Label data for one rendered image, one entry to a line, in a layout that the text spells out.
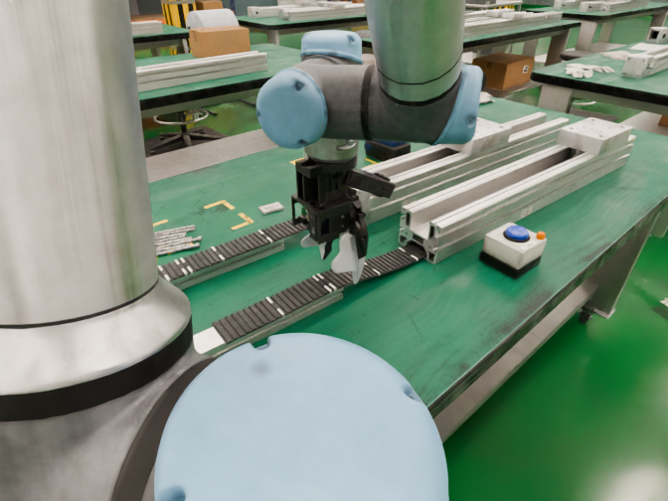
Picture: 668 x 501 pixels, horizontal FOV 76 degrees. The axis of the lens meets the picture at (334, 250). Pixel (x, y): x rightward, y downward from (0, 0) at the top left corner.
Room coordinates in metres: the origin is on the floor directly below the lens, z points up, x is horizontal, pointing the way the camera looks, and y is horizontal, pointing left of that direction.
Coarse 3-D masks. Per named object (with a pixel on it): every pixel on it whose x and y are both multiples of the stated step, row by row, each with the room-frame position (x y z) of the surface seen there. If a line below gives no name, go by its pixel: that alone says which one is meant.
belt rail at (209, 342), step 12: (324, 300) 0.55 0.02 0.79; (336, 300) 0.56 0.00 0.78; (300, 312) 0.52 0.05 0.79; (312, 312) 0.53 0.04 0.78; (276, 324) 0.49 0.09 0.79; (288, 324) 0.50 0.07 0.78; (204, 336) 0.44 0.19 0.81; (216, 336) 0.44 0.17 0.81; (252, 336) 0.46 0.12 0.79; (264, 336) 0.47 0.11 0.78; (204, 348) 0.42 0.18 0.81; (216, 348) 0.42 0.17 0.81; (228, 348) 0.44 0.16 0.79
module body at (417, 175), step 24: (528, 120) 1.29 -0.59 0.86; (504, 144) 1.10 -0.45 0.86; (528, 144) 1.17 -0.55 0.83; (552, 144) 1.26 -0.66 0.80; (384, 168) 0.93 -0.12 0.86; (408, 168) 0.98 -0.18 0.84; (432, 168) 0.93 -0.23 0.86; (456, 168) 0.98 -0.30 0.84; (480, 168) 1.05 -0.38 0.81; (408, 192) 0.88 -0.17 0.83; (432, 192) 0.94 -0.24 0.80; (384, 216) 0.84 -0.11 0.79
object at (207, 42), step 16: (192, 32) 2.82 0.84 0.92; (208, 32) 2.73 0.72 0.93; (224, 32) 2.79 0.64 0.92; (240, 32) 2.85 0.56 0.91; (192, 48) 2.85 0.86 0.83; (208, 48) 2.72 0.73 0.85; (224, 48) 2.78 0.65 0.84; (240, 48) 2.84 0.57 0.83; (480, 64) 4.55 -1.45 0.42; (496, 64) 4.43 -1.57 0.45; (512, 64) 4.40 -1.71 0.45; (528, 64) 4.63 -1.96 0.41; (496, 80) 4.40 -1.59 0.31; (512, 80) 4.45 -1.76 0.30; (528, 80) 4.69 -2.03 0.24
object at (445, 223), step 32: (544, 160) 1.00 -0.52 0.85; (576, 160) 0.97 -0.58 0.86; (608, 160) 1.06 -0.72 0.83; (448, 192) 0.80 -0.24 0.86; (480, 192) 0.85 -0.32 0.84; (512, 192) 0.80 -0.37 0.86; (544, 192) 0.88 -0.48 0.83; (416, 224) 0.73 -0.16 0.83; (448, 224) 0.68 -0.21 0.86; (480, 224) 0.74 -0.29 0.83; (448, 256) 0.68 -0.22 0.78
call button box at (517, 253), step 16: (512, 224) 0.71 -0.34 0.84; (496, 240) 0.66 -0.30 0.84; (512, 240) 0.65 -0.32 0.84; (528, 240) 0.65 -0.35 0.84; (544, 240) 0.66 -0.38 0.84; (480, 256) 0.68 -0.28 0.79; (496, 256) 0.65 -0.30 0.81; (512, 256) 0.63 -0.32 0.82; (528, 256) 0.63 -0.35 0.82; (512, 272) 0.62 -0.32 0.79
